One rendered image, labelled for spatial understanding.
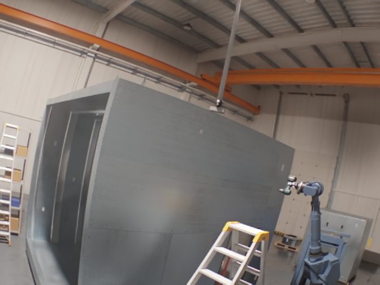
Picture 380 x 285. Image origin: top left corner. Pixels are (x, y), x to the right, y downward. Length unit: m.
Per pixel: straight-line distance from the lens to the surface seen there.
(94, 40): 10.70
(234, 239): 2.50
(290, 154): 3.73
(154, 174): 2.23
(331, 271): 3.41
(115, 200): 2.11
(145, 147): 2.14
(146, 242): 2.38
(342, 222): 8.58
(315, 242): 3.31
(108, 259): 2.28
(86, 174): 5.68
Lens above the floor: 2.76
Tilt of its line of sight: 2 degrees up
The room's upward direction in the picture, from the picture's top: 13 degrees clockwise
